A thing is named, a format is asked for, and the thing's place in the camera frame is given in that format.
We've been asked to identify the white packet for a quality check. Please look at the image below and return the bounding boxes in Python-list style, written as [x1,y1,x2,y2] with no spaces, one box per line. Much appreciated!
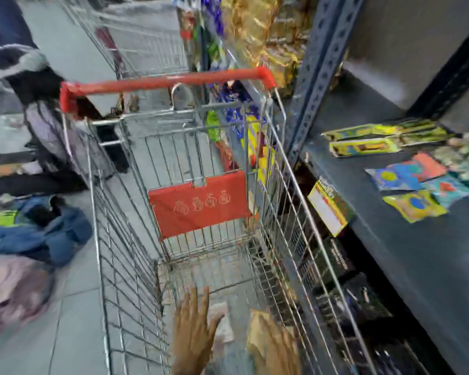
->
[208,302,235,354]

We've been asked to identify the red-handled metal shopping cart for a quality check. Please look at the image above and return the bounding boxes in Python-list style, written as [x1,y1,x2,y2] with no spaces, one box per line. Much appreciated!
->
[59,66,378,375]

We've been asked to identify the pink cloth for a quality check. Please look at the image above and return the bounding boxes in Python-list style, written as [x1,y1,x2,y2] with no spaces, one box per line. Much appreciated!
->
[0,250,56,342]

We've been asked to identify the grey metal shelf board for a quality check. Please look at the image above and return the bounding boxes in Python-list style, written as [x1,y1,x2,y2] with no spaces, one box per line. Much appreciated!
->
[300,68,469,375]

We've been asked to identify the row of blue yellow packets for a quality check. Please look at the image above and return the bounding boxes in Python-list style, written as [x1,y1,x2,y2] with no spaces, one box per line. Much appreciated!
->
[205,80,279,186]

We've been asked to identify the hanging colourful snack packets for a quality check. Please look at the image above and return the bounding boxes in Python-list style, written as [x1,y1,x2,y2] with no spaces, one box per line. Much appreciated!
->
[174,0,228,72]

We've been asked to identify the yellow toy packet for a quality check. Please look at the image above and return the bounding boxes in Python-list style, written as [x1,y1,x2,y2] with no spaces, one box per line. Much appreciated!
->
[382,190,449,224]

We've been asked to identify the red cart seat flap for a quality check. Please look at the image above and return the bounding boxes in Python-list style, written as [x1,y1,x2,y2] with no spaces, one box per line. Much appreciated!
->
[148,170,251,241]

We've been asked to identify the green yellow flat packet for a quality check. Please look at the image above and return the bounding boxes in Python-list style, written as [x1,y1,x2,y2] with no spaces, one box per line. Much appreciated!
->
[322,124,377,142]
[373,118,438,136]
[398,128,456,147]
[329,137,400,158]

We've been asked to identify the person's left hand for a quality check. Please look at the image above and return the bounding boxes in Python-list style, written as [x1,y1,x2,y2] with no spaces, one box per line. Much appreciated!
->
[171,286,224,375]

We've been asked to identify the blue toy packet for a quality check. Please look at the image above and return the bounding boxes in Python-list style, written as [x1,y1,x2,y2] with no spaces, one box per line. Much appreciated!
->
[365,164,422,192]

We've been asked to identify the blue cloth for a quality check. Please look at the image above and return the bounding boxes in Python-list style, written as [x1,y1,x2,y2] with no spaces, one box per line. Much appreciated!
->
[0,195,93,268]

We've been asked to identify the person's right hand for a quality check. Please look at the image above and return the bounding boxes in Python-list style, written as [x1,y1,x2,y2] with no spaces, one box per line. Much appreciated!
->
[255,317,302,375]

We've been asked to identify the tan snack packet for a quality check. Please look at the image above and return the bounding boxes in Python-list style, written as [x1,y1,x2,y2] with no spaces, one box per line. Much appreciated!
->
[247,309,276,358]

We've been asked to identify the pile of patterned packets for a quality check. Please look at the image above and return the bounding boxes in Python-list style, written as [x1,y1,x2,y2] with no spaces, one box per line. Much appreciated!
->
[432,132,469,193]

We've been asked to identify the yellow shelf label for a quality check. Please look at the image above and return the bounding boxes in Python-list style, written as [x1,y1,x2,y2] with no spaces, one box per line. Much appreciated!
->
[307,177,355,238]

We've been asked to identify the stack of dark boxes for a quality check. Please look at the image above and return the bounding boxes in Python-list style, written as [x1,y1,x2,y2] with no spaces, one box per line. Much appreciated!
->
[295,236,427,375]

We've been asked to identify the black perforated shelf upright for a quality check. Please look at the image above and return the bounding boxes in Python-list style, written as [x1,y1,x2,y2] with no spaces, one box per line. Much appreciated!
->
[406,17,469,121]

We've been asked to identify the hanging golden snack packets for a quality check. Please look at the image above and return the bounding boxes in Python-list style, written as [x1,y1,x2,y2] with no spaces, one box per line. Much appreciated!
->
[218,0,317,92]

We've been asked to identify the orange toy packet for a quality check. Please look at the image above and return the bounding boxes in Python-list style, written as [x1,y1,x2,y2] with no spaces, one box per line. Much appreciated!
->
[398,152,449,183]

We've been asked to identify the blue-grey perforated shelf upright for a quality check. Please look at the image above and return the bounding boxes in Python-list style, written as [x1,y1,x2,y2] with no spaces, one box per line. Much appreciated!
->
[285,0,367,165]

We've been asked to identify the metal wire shopping cart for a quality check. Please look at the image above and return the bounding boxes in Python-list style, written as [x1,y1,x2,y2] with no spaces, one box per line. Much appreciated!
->
[59,0,190,79]

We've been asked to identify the teal toy packet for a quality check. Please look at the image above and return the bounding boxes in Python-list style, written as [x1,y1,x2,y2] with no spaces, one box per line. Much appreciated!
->
[421,173,469,208]

